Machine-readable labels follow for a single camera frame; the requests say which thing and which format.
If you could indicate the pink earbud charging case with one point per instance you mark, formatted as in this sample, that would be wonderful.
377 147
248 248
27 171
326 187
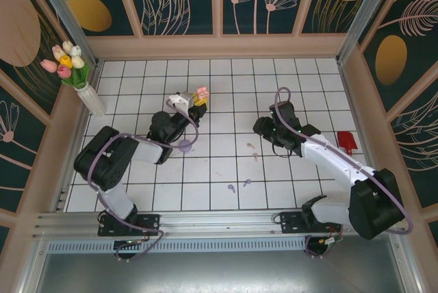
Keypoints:
203 92

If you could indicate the purple earbud charging case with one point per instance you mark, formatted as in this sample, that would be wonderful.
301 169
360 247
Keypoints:
185 147

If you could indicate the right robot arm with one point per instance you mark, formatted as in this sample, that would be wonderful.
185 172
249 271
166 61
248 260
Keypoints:
342 159

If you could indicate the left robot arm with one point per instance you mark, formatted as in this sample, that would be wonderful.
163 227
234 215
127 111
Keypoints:
102 166

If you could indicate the red toy shovel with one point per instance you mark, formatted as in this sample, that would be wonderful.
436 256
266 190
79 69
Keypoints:
345 140

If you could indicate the white ribbed vase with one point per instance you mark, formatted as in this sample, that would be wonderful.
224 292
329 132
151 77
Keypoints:
90 101

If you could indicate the artificial tulip bouquet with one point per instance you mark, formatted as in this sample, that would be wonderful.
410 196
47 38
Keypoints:
68 63

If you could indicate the grey metal panel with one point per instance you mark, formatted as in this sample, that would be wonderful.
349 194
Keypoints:
219 272

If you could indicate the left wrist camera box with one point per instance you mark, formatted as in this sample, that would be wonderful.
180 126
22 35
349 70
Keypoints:
181 99

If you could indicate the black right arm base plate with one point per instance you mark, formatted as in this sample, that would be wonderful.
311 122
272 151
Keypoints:
291 224

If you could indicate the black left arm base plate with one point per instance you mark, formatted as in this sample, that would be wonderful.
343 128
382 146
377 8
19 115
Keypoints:
147 224

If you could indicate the aluminium mounting rail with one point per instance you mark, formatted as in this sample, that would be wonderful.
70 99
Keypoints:
222 224

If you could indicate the aluminium frame post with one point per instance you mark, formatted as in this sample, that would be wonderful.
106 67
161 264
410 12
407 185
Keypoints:
363 12
65 12

